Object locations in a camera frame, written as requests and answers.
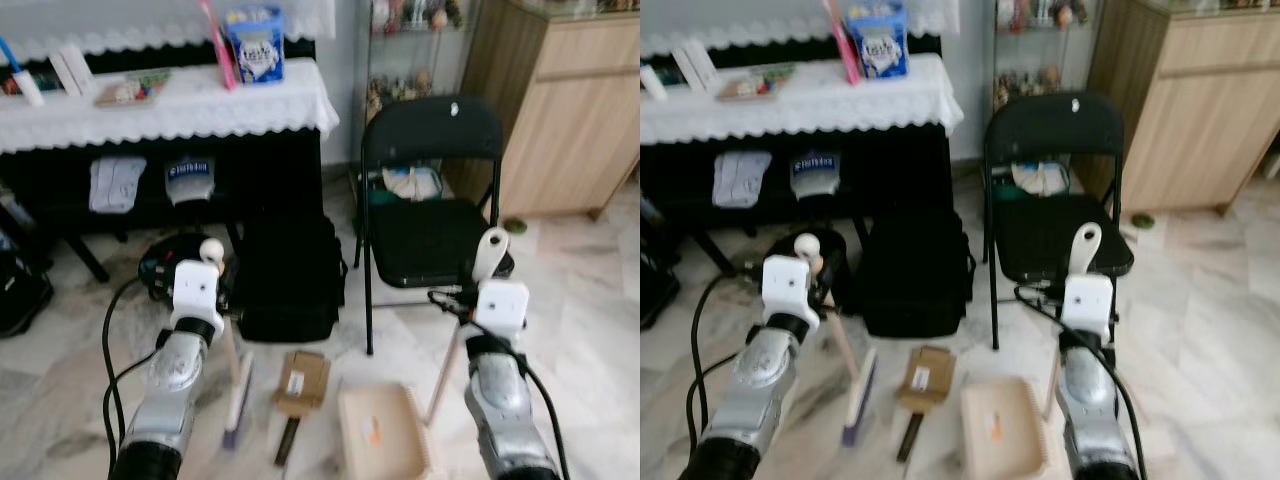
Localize light wooden cabinet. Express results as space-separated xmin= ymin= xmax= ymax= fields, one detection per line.
xmin=445 ymin=0 xmax=641 ymax=223
xmin=1085 ymin=0 xmax=1280 ymax=216

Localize small brown cardboard box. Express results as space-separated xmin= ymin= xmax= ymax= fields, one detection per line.
xmin=272 ymin=350 xmax=332 ymax=418
xmin=898 ymin=345 xmax=958 ymax=413

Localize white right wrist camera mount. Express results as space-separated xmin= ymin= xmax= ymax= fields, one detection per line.
xmin=1060 ymin=273 xmax=1116 ymax=346
xmin=473 ymin=282 xmax=530 ymax=341

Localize pink plastic stick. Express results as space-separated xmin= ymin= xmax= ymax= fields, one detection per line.
xmin=197 ymin=0 xmax=238 ymax=91
xmin=822 ymin=0 xmax=863 ymax=86

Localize flat colourful tray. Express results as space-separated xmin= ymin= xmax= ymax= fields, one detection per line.
xmin=93 ymin=72 xmax=173 ymax=108
xmin=716 ymin=68 xmax=796 ymax=103

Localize blue printed tissue box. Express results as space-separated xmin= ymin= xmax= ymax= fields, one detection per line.
xmin=845 ymin=0 xmax=909 ymax=81
xmin=223 ymin=5 xmax=287 ymax=86

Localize black backpack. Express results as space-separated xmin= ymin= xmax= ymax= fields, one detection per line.
xmin=235 ymin=208 xmax=348 ymax=344
xmin=858 ymin=208 xmax=976 ymax=339

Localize white flat box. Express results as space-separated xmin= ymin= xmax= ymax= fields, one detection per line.
xmin=50 ymin=43 xmax=98 ymax=98
xmin=672 ymin=40 xmax=721 ymax=93

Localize black table white lace cloth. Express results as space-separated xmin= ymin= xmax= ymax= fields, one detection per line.
xmin=0 ymin=0 xmax=341 ymax=286
xmin=640 ymin=0 xmax=966 ymax=276

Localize white tube blue cap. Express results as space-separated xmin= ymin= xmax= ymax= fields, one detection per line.
xmin=640 ymin=60 xmax=669 ymax=103
xmin=0 ymin=38 xmax=46 ymax=108

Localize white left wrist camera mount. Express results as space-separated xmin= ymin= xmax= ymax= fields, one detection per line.
xmin=761 ymin=255 xmax=823 ymax=331
xmin=170 ymin=260 xmax=227 ymax=336

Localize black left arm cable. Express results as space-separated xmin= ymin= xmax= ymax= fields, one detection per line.
xmin=101 ymin=275 xmax=176 ymax=473
xmin=685 ymin=272 xmax=766 ymax=463

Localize black soft bag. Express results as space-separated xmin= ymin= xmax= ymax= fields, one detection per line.
xmin=0 ymin=225 xmax=56 ymax=338
xmin=640 ymin=195 xmax=683 ymax=331

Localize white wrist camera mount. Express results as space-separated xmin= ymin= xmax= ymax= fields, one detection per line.
xmin=473 ymin=282 xmax=530 ymax=341
xmin=761 ymin=255 xmax=823 ymax=331
xmin=1060 ymin=273 xmax=1116 ymax=346
xmin=170 ymin=260 xmax=227 ymax=336

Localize glass display shelf with figurines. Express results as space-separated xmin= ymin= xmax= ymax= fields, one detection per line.
xmin=990 ymin=0 xmax=1101 ymax=116
xmin=362 ymin=0 xmax=481 ymax=126

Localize white crumpled bag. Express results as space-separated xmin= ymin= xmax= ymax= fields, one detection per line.
xmin=1010 ymin=162 xmax=1071 ymax=198
xmin=383 ymin=165 xmax=443 ymax=204

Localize black folding chair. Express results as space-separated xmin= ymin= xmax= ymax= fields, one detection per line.
xmin=982 ymin=92 xmax=1136 ymax=351
xmin=355 ymin=95 xmax=517 ymax=358

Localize cream broom purple bristles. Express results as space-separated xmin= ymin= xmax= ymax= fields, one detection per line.
xmin=793 ymin=233 xmax=881 ymax=448
xmin=198 ymin=238 xmax=257 ymax=449

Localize white bag blue print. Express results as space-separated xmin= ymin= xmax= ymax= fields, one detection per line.
xmin=164 ymin=155 xmax=217 ymax=207
xmin=790 ymin=150 xmax=843 ymax=201

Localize plain white bag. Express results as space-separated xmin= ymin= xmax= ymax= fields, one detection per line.
xmin=88 ymin=155 xmax=148 ymax=214
xmin=712 ymin=150 xmax=773 ymax=209

